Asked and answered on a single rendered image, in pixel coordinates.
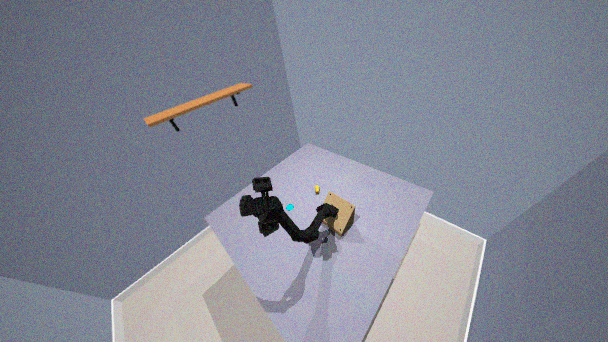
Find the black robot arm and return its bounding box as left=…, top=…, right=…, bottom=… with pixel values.
left=239, top=195, right=339, bottom=244

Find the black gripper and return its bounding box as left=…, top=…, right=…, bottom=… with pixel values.
left=252, top=177, right=279, bottom=234

